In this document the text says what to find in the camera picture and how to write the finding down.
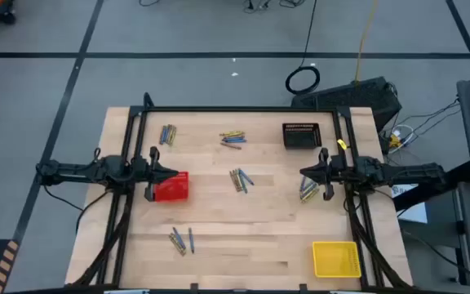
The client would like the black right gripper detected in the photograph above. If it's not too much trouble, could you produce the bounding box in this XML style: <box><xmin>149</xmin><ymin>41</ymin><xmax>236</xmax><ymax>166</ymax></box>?
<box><xmin>299</xmin><ymin>147</ymin><xmax>349</xmax><ymax>202</ymax></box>

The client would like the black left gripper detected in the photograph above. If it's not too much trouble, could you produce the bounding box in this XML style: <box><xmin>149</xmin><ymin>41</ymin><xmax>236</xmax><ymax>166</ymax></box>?
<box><xmin>131</xmin><ymin>146</ymin><xmax>180</xmax><ymax>203</ymax></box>

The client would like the red plastic basket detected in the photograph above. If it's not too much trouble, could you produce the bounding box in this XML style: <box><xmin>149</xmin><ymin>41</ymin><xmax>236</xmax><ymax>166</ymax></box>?
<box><xmin>153</xmin><ymin>171</ymin><xmax>190</xmax><ymax>203</ymax></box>

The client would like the black plastic basket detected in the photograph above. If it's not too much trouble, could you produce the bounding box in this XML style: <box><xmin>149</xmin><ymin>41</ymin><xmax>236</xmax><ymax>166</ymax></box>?
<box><xmin>282</xmin><ymin>122</ymin><xmax>323</xmax><ymax>150</ymax></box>

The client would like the black computer tower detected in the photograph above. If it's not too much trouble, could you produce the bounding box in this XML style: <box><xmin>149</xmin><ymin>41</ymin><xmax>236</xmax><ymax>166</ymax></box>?
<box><xmin>290</xmin><ymin>75</ymin><xmax>404</xmax><ymax>132</ymax></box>

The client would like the yellow plastic basket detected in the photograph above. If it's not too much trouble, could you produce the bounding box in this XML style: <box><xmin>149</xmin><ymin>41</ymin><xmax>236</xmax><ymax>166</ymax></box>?
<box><xmin>312</xmin><ymin>240</ymin><xmax>363</xmax><ymax>279</ymax></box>

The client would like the white paper sheet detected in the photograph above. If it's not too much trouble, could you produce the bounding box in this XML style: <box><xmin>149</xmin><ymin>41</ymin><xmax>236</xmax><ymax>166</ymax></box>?
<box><xmin>389</xmin><ymin>182</ymin><xmax>429</xmax><ymax>225</ymax></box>

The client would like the black metal beam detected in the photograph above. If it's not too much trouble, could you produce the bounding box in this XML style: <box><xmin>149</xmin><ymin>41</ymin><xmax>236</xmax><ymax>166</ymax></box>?
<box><xmin>392</xmin><ymin>161</ymin><xmax>470</xmax><ymax>212</ymax></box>

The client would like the white coiled cable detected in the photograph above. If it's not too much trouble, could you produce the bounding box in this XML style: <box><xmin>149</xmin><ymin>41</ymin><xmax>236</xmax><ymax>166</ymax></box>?
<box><xmin>388</xmin><ymin>124</ymin><xmax>416</xmax><ymax>155</ymax></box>

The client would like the black coiled cable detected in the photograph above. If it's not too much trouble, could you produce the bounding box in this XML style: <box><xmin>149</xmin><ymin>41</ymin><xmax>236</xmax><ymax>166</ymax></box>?
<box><xmin>284</xmin><ymin>0</ymin><xmax>321</xmax><ymax>96</ymax></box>

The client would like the black aluminium frame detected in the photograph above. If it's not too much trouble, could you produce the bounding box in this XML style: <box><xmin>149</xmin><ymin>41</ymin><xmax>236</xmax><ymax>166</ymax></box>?
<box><xmin>66</xmin><ymin>91</ymin><xmax>414</xmax><ymax>293</ymax></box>

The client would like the black floor cable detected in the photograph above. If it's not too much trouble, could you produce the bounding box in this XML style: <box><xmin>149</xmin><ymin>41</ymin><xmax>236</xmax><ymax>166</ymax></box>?
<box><xmin>400</xmin><ymin>228</ymin><xmax>470</xmax><ymax>287</ymax></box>
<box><xmin>42</xmin><ymin>183</ymin><xmax>112</xmax><ymax>236</ymax></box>

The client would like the yellow cable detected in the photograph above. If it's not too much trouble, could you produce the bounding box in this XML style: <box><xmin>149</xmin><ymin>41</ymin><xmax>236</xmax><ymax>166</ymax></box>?
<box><xmin>352</xmin><ymin>0</ymin><xmax>379</xmax><ymax>84</ymax></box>

